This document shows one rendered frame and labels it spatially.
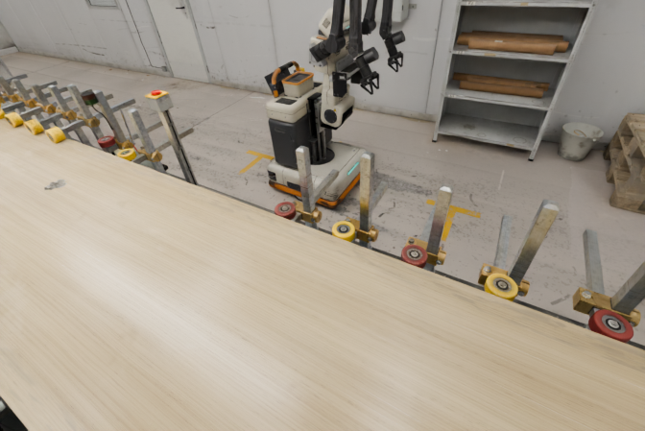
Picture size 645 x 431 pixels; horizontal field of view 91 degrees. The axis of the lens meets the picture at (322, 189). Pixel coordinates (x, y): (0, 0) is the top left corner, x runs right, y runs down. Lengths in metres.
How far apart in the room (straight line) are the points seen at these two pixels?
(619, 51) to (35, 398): 3.84
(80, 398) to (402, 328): 0.79
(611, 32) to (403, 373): 3.15
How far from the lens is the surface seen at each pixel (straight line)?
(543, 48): 3.10
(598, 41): 3.55
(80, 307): 1.22
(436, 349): 0.91
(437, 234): 1.09
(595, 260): 1.34
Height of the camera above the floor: 1.70
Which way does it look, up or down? 38 degrees down
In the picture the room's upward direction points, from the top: 5 degrees counter-clockwise
